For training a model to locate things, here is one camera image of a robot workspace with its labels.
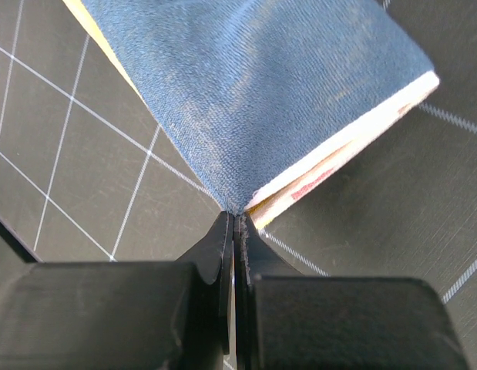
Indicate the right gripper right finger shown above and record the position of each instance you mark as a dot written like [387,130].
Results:
[288,320]

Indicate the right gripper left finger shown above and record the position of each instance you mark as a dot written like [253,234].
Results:
[119,315]

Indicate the yellow and blue towel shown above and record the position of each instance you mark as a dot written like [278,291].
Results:
[263,99]

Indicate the black grid mat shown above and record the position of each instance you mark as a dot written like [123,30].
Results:
[86,173]

